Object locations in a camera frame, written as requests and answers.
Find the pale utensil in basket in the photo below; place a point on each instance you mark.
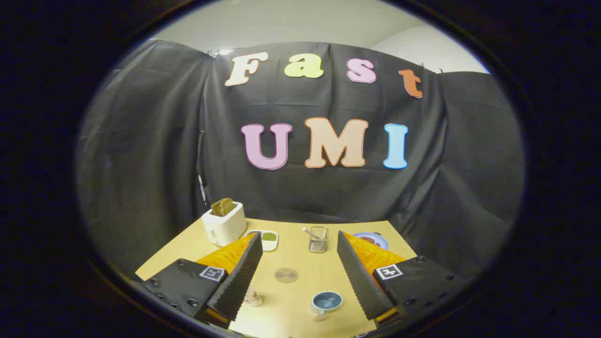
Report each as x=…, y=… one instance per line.
x=310, y=232

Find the blue and white cup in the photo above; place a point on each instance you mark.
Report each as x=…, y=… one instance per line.
x=326, y=302

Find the white toaster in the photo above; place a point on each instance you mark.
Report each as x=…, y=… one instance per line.
x=225, y=227

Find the green food piece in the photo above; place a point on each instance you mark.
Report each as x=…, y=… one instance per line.
x=268, y=236

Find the blue plate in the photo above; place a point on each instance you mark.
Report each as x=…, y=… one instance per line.
x=379, y=239

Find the small juice bottle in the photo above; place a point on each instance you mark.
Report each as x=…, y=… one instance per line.
x=253, y=297

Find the metal mesh basket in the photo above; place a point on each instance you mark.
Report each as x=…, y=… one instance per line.
x=319, y=243

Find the brown bread slice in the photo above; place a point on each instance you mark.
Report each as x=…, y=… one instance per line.
x=222, y=205

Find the brown food on plate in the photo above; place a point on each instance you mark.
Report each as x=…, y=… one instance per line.
x=369, y=240

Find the white rectangular dish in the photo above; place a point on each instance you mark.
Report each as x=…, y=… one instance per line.
x=270, y=245

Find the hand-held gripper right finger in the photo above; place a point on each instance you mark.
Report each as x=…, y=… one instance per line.
x=360, y=277

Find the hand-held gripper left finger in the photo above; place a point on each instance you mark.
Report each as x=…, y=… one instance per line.
x=240, y=277

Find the round grey coaster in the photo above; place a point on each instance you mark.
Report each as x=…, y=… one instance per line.
x=286, y=275

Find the wooden table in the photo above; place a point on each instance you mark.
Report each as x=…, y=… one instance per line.
x=300, y=263

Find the black backdrop cloth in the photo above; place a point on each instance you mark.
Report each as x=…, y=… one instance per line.
x=328, y=197

